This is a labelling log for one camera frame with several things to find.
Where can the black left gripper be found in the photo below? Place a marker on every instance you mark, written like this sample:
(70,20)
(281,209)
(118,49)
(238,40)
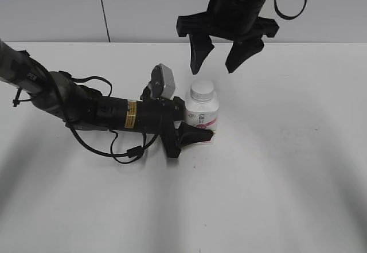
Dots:
(153,117)

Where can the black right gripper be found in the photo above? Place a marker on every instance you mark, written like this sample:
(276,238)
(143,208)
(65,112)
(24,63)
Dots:
(234,20)

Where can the white yili changqing yogurt bottle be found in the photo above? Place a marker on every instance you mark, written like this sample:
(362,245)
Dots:
(202,115)

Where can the white plastic bottle cap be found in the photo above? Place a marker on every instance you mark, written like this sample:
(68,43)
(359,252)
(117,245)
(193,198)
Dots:
(202,91)

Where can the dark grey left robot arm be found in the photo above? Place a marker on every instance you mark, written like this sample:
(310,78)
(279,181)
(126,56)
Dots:
(66,97)

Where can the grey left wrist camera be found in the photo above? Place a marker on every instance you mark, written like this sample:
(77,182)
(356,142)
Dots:
(161,84)

